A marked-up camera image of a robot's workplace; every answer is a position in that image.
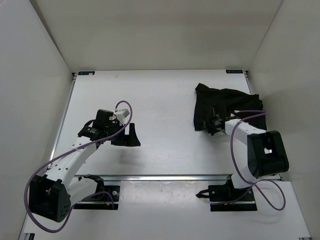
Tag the corner label sticker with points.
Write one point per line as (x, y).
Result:
(234, 71)
(86, 73)

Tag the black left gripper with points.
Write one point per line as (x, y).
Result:
(132, 138)

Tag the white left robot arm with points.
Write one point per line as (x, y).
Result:
(53, 194)

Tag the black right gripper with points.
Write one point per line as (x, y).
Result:
(207, 126)

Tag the black pleated skirt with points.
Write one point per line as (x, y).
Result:
(218, 104)

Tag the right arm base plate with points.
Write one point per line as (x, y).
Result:
(225, 198)

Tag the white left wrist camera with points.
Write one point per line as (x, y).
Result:
(121, 114)

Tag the left corner label sticker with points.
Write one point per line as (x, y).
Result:
(86, 73)

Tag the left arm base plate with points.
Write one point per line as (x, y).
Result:
(103, 201)

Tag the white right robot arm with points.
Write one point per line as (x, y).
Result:
(266, 154)

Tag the right corner label sticker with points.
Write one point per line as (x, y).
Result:
(234, 71)

